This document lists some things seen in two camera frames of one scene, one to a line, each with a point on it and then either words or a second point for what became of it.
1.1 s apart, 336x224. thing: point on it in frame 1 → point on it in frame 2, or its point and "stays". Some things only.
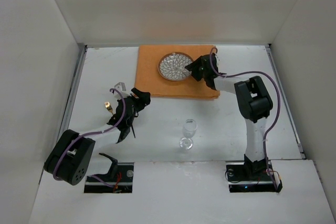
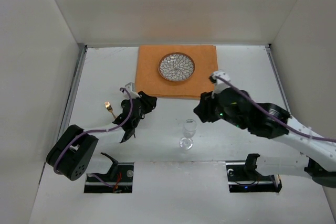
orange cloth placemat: [149, 83] stays
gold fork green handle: [109, 108] stays
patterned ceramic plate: [171, 66] stays
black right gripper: [197, 68] → [205, 107]
